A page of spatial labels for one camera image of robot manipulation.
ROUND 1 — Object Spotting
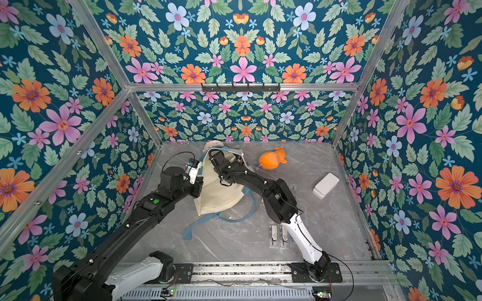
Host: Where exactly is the cream canvas tote bag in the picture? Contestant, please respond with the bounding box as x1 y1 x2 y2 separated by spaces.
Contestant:
183 145 257 241

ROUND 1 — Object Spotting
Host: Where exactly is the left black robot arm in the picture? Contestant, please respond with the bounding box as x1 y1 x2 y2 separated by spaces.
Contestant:
52 161 203 300

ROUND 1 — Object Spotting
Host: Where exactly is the pink round alarm clock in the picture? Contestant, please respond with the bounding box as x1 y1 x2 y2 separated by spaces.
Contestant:
203 140 225 152

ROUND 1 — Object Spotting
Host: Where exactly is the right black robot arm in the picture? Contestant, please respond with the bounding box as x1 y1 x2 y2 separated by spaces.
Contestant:
207 148 331 282

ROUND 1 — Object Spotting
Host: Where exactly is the orange plastic fish toy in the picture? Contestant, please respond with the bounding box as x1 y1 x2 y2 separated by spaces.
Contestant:
257 146 287 170

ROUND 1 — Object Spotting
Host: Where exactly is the black hook rail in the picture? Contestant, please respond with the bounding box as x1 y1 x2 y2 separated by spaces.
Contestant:
201 84 281 93

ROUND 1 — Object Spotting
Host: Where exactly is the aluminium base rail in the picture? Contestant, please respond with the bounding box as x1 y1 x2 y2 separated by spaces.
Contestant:
120 259 405 300

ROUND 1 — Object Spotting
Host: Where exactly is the white rectangular box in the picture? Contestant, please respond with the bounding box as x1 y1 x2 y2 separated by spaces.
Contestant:
313 173 340 199

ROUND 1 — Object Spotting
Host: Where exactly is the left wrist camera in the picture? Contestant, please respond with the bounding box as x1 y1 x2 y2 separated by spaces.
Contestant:
187 158 202 184

